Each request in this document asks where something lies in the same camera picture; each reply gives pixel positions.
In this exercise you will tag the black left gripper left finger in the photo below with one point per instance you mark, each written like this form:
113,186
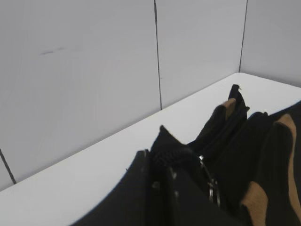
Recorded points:
135,201

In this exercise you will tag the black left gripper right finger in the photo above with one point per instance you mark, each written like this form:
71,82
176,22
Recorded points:
188,199

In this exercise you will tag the silver zipper pull with ring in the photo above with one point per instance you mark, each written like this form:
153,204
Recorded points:
213,189

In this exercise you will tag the black tote bag tan handles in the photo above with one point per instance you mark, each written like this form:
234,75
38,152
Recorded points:
255,160

